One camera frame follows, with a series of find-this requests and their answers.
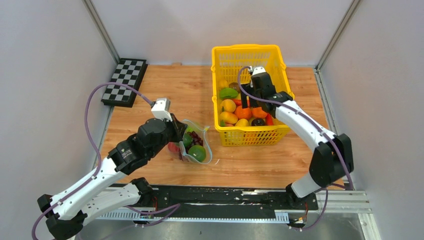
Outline red toy apple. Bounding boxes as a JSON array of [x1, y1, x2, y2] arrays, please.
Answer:
[[167, 142, 181, 154]]

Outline yellow plastic basket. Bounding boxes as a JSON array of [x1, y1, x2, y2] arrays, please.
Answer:
[[210, 44, 295, 147]]

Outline dark red toy grapes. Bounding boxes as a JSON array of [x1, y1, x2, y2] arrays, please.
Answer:
[[184, 133, 204, 156]]

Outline clear zip top bag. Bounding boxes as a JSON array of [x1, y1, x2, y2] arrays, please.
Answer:
[[167, 119, 213, 165]]

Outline green toy mango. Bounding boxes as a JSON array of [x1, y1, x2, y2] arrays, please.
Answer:
[[188, 145, 206, 163]]

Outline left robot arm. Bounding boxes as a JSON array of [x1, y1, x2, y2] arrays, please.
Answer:
[[37, 114, 188, 240]]

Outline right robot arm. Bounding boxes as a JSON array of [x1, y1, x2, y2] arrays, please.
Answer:
[[237, 68, 354, 209]]

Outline orange toy carrot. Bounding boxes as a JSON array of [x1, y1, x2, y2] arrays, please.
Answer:
[[232, 99, 243, 106]]

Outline orange toy tangerine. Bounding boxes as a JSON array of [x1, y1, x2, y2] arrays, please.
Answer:
[[234, 105, 253, 120]]

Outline orange toy fruit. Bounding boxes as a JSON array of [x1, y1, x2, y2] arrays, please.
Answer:
[[251, 107, 268, 119]]

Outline small yellow toy fruit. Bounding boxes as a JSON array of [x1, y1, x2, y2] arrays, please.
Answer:
[[234, 118, 251, 128]]

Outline yellow orange toy mango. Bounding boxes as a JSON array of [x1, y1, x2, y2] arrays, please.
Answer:
[[219, 111, 239, 125]]

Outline dark green toy lime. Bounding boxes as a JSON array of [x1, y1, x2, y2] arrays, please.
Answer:
[[182, 132, 193, 148]]

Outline red toy pepper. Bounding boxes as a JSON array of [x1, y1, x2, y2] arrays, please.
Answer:
[[265, 113, 274, 126]]

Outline black white checkerboard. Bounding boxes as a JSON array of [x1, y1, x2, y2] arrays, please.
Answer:
[[101, 58, 148, 108]]

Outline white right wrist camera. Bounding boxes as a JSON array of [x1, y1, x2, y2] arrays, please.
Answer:
[[248, 66, 267, 76]]

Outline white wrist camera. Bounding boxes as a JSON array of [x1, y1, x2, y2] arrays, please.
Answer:
[[248, 66, 267, 76], [151, 98, 172, 121]]

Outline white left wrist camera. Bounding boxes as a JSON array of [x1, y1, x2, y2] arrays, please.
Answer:
[[151, 98, 172, 121]]

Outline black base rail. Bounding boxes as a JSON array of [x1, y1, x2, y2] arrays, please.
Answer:
[[132, 185, 319, 220]]

